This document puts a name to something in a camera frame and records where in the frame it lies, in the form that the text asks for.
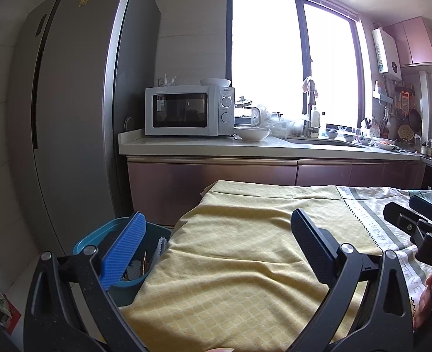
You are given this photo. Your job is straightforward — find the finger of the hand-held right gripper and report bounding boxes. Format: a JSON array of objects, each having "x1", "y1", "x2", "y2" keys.
[
  {"x1": 383, "y1": 202, "x2": 432, "y2": 244},
  {"x1": 409, "y1": 194, "x2": 432, "y2": 225}
]

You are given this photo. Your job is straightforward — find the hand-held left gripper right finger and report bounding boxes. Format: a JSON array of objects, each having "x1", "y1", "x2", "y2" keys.
[{"x1": 290, "y1": 208, "x2": 414, "y2": 352}]

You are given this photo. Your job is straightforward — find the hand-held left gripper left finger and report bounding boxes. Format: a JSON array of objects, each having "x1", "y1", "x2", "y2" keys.
[{"x1": 24, "y1": 211, "x2": 147, "y2": 352}]

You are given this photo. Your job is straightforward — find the blue plastic bin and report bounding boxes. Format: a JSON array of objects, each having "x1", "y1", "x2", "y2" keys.
[{"x1": 72, "y1": 217, "x2": 172, "y2": 307}]

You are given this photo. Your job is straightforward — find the person's right hand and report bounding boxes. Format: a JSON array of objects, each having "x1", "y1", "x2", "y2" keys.
[{"x1": 413, "y1": 273, "x2": 432, "y2": 332}]

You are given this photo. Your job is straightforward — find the white grey printed cloth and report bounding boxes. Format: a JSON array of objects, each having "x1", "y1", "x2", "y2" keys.
[{"x1": 335, "y1": 185, "x2": 432, "y2": 323}]

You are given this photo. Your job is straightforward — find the yellow checkered cloth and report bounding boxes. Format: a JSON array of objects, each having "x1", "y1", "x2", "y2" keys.
[{"x1": 120, "y1": 180, "x2": 385, "y2": 352}]

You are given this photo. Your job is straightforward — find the hanging frying pan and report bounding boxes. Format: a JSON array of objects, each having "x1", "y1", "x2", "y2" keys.
[{"x1": 408, "y1": 108, "x2": 422, "y2": 133}]

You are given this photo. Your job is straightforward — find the utensil holder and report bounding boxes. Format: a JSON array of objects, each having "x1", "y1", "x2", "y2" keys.
[{"x1": 362, "y1": 117, "x2": 381, "y2": 136}]

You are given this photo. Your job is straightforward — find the kitchen counter cabinet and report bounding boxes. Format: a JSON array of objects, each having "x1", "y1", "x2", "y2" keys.
[{"x1": 118, "y1": 128, "x2": 431, "y2": 228}]

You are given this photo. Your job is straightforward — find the metal kitchen faucet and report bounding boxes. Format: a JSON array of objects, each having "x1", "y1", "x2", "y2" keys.
[{"x1": 303, "y1": 79, "x2": 323, "y2": 138}]

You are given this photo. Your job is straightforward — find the white bowl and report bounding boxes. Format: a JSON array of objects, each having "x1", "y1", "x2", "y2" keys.
[
  {"x1": 235, "y1": 126, "x2": 271, "y2": 142},
  {"x1": 200, "y1": 78, "x2": 232, "y2": 88}
]

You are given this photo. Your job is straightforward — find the red bag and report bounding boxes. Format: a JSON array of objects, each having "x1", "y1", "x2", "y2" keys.
[{"x1": 0, "y1": 288, "x2": 22, "y2": 334}]

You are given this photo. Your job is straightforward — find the electric kettle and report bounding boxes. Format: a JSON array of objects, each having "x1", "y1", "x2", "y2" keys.
[{"x1": 234, "y1": 106, "x2": 261, "y2": 127}]

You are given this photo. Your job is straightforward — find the grey refrigerator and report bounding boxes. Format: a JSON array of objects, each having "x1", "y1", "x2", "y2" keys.
[{"x1": 9, "y1": 0, "x2": 161, "y2": 253}]

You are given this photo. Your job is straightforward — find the white microwave oven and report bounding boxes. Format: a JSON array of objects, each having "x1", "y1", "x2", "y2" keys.
[{"x1": 145, "y1": 85, "x2": 236, "y2": 137}]

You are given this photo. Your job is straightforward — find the white water heater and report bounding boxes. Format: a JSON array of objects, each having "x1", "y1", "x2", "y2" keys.
[{"x1": 372, "y1": 27, "x2": 401, "y2": 78}]

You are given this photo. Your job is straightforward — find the dark framed window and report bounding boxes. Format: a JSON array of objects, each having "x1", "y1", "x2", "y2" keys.
[{"x1": 226, "y1": 0, "x2": 367, "y2": 129}]

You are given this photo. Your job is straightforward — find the white wall shelf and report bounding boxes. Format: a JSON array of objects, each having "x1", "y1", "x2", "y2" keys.
[{"x1": 374, "y1": 81, "x2": 394, "y2": 103}]

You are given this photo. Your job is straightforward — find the pink wall cabinet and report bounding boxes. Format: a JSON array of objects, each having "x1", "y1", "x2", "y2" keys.
[{"x1": 382, "y1": 16, "x2": 432, "y2": 67}]

